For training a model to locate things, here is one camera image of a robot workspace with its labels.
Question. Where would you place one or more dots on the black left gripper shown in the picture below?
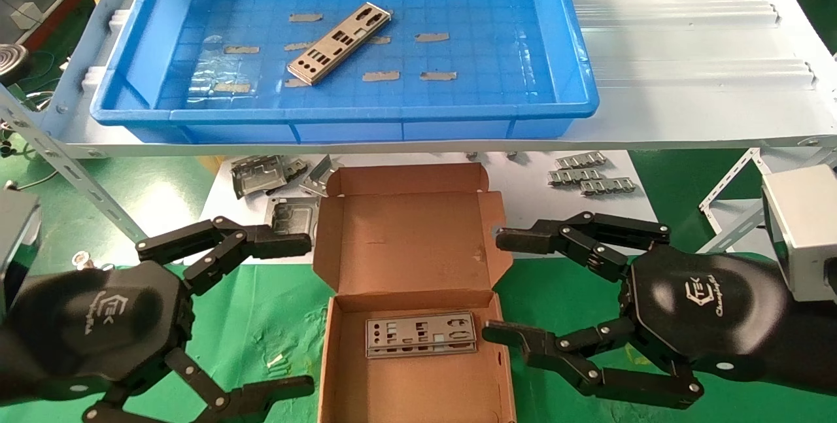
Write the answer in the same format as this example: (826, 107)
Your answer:
(98, 325)

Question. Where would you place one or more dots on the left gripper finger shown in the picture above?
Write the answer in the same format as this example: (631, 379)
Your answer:
(274, 245)

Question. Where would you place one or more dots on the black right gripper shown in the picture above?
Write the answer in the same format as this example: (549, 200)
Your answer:
(706, 312)

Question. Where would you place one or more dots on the brown cardboard box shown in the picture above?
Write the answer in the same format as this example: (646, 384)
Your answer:
(405, 246)

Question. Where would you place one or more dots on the blue plastic tray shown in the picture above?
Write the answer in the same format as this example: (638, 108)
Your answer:
(458, 109)

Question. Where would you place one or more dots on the white socket box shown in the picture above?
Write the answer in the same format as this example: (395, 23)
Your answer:
(26, 15)

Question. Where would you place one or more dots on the green table cloth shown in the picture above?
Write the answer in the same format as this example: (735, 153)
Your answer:
(261, 318)

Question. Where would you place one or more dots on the bent silver metal plate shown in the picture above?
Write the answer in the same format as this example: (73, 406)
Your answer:
(318, 178)

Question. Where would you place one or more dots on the silver notched metal strip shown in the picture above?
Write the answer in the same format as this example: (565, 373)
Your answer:
(580, 160)
(575, 176)
(608, 186)

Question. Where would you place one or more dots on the dark grey IO shield plate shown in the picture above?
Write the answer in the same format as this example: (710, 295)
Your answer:
(418, 333)

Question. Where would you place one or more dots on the silver binder clip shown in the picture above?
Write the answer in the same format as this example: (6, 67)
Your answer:
(84, 258)

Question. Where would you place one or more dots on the silver IO shield plate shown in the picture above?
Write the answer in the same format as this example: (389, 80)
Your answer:
(340, 44)

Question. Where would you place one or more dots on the white shelf board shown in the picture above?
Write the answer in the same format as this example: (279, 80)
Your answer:
(654, 116)

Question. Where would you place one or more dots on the black round stool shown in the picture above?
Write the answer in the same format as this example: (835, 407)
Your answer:
(12, 62)

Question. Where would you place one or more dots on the grey metal socket frame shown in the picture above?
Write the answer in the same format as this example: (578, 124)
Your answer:
(294, 214)

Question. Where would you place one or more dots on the grey stamped metal bracket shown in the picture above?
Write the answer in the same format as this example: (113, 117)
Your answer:
(258, 178)

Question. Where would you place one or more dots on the small grey metal bracket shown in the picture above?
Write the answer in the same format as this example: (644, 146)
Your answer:
(296, 168)

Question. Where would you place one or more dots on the white slotted shelf post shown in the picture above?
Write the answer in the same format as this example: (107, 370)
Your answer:
(65, 165)
(735, 230)

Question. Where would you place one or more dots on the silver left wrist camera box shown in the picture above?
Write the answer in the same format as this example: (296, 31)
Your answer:
(16, 240)

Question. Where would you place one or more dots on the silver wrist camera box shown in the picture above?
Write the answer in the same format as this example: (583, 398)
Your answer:
(16, 240)
(804, 233)

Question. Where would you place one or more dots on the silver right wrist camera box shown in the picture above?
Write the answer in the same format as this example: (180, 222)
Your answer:
(804, 233)

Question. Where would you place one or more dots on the white shelf divider rail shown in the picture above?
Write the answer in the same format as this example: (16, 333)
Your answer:
(680, 14)
(706, 73)

